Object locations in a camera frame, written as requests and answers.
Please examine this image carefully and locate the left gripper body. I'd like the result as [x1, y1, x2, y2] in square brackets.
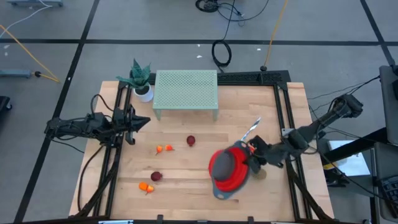
[111, 107, 129, 138]

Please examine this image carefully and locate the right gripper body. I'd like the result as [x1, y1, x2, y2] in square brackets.
[261, 143, 289, 169]

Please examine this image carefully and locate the red collapsible bowl grey rim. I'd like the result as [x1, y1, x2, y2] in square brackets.
[207, 140, 252, 200]

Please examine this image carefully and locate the blue white striped strip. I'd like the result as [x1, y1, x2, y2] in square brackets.
[241, 116, 261, 141]

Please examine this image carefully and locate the snake plant in white pot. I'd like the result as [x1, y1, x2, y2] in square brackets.
[116, 58, 155, 103]

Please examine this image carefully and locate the white glossy panel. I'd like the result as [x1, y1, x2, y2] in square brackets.
[328, 139, 372, 177]

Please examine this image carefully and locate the grey metal floor foot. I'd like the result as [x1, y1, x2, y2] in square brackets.
[0, 68, 33, 78]
[7, 0, 64, 7]

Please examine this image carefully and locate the black caster wheel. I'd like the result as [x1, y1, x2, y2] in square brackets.
[0, 95, 13, 112]

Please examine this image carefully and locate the black keyboard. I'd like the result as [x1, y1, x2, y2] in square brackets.
[379, 174, 398, 203]

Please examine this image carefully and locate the grey cabinet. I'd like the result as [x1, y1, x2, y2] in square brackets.
[378, 64, 398, 146]

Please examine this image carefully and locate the black aluminium rig frame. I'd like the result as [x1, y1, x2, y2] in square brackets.
[68, 70, 336, 224]

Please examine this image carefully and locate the black coiled cable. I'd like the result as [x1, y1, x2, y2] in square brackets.
[211, 12, 234, 73]

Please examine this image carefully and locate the orange floor cable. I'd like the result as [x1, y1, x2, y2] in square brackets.
[0, 24, 60, 83]

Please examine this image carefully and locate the orange hanging cable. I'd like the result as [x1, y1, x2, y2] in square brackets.
[263, 0, 289, 68]

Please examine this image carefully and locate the black cable bundle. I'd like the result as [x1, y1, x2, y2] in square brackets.
[195, 0, 271, 22]

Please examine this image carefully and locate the white floor cable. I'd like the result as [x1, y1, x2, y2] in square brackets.
[0, 0, 53, 39]

